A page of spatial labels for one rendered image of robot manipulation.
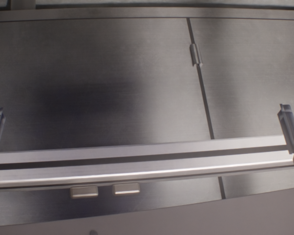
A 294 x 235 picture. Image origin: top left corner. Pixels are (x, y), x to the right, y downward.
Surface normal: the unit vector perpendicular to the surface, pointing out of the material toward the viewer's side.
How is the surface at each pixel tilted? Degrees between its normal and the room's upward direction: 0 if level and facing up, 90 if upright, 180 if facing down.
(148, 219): 90
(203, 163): 90
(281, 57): 90
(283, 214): 90
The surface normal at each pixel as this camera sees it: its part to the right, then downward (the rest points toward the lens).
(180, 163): 0.17, -0.41
